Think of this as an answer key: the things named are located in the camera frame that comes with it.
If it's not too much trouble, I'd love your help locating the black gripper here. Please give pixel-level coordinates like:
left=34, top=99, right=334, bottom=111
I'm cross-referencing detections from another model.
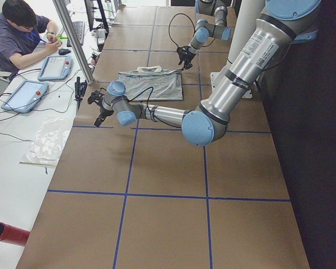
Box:
left=87, top=90, right=114, bottom=127
left=176, top=45, right=196, bottom=70

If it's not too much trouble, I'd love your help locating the striped polo shirt white collar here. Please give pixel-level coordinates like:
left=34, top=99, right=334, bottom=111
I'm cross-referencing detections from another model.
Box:
left=117, top=66, right=184, bottom=101

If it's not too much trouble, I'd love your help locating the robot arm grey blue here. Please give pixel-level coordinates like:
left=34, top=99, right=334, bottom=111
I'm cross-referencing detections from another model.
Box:
left=176, top=0, right=231, bottom=70
left=87, top=1, right=321, bottom=146

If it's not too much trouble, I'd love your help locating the black clamp tool on edge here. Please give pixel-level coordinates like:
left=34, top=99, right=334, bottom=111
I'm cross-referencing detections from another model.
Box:
left=74, top=76, right=87, bottom=113

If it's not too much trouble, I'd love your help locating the clear plastic bag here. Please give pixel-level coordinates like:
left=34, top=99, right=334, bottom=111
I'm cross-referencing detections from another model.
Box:
left=20, top=117, right=73, bottom=167

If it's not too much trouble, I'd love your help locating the blue teach pendant far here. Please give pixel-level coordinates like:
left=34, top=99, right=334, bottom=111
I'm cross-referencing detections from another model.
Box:
left=38, top=55, right=72, bottom=81

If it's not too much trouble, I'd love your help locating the blue teach pendant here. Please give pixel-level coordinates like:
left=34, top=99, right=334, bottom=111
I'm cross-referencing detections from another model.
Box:
left=38, top=55, right=72, bottom=81
left=1, top=80, right=49, bottom=113

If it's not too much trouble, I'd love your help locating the blue teach pendant near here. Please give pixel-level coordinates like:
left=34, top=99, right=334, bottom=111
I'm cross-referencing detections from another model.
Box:
left=1, top=80, right=49, bottom=113

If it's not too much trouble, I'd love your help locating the black computer mouse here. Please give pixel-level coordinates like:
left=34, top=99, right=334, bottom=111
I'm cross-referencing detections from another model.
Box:
left=58, top=48, right=71, bottom=55

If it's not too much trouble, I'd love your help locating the black keyboard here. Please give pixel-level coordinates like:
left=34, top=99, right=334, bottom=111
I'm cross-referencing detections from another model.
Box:
left=72, top=21, right=85, bottom=45

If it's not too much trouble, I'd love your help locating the black monitor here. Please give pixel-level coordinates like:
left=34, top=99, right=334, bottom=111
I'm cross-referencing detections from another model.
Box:
left=85, top=0, right=109, bottom=37

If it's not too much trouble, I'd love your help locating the seated person in blue shirt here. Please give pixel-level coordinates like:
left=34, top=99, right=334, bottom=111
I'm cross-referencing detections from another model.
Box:
left=0, top=0, right=61, bottom=80

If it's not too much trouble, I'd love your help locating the red cylinder tube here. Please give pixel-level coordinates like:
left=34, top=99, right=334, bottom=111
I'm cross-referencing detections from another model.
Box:
left=0, top=222, right=30, bottom=247

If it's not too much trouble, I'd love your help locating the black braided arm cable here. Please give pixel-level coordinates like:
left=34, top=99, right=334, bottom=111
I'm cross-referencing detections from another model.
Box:
left=99, top=86, right=185, bottom=129
left=167, top=12, right=216, bottom=51

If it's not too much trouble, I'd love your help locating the aluminium frame post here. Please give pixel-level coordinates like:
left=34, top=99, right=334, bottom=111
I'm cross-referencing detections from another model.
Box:
left=53, top=0, right=94, bottom=85

